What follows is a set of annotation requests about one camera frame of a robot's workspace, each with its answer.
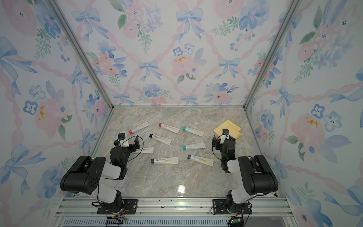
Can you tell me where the teal cap toothpaste tube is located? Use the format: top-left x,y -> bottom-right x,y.
182,142 -> 206,150
183,127 -> 204,137

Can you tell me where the dark green cap toothpaste tube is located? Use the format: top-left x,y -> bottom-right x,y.
151,157 -> 178,165

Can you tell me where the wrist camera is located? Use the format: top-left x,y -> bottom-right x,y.
118,132 -> 126,141
221,129 -> 229,140

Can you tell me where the black cap toothpaste tube centre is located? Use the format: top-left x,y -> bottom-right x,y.
149,133 -> 172,146

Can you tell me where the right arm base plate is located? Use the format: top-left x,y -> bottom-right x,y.
212,199 -> 252,215

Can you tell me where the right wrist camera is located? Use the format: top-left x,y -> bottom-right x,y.
221,129 -> 229,140

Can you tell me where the toothpaste tube near left arm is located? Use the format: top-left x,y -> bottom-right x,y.
134,147 -> 154,154

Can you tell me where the aluminium front rail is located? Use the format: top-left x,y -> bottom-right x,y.
51,196 -> 297,227

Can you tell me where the pink cap toothpaste tube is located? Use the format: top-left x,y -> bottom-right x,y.
159,123 -> 180,134
129,121 -> 150,135

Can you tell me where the yellow cleaning cloth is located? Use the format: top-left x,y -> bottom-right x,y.
213,120 -> 242,139

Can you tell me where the right aluminium frame post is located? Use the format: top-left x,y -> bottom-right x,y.
244,0 -> 301,112

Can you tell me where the teal cap toothpaste tube back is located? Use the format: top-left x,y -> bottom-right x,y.
183,127 -> 204,137

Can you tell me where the aluminium frame post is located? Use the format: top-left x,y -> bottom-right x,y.
45,1 -> 114,110
244,0 -> 301,112

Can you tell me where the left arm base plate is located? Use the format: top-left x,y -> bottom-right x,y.
97,199 -> 139,215

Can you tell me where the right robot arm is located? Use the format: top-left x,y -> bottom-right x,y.
212,134 -> 278,214

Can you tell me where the left aluminium frame post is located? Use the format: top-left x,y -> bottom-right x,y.
45,1 -> 114,110

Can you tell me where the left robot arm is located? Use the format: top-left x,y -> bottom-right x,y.
60,133 -> 144,216

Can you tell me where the pink cap toothpaste tube left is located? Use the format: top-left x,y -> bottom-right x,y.
129,121 -> 150,135

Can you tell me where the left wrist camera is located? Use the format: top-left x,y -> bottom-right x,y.
118,132 -> 126,141

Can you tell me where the pink cap toothpaste tube centre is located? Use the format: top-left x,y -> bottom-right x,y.
159,123 -> 180,134

